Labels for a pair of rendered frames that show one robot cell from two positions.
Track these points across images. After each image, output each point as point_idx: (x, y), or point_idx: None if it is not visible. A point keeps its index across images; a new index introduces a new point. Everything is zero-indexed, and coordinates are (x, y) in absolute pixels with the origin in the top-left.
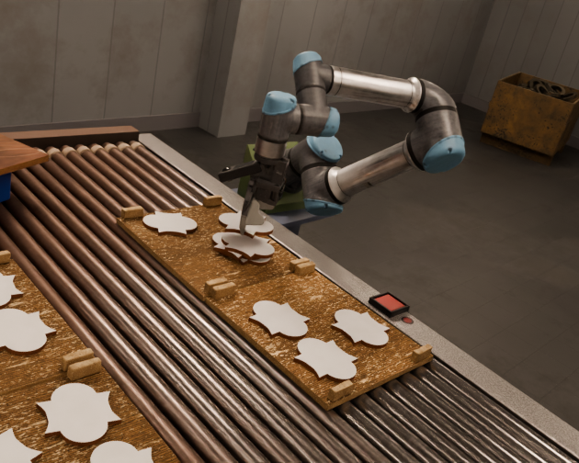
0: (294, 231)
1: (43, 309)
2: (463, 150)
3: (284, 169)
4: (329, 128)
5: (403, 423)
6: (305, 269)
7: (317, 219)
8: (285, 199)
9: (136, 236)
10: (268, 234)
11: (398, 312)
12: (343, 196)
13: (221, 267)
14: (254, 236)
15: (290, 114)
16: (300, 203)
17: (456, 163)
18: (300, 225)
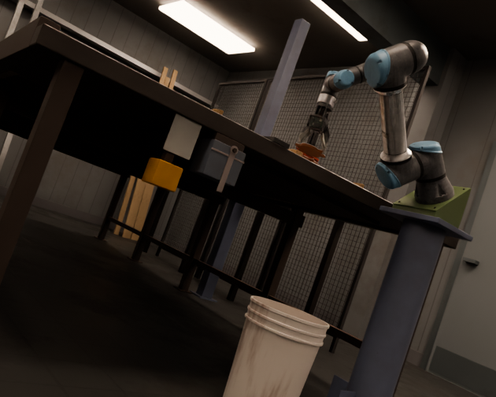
0: (410, 234)
1: None
2: (375, 54)
3: (317, 105)
4: (335, 76)
5: None
6: (290, 150)
7: (417, 217)
8: (409, 204)
9: None
10: (302, 145)
11: (266, 138)
12: (383, 154)
13: None
14: (297, 145)
15: (328, 77)
16: (420, 210)
17: (376, 68)
18: (419, 233)
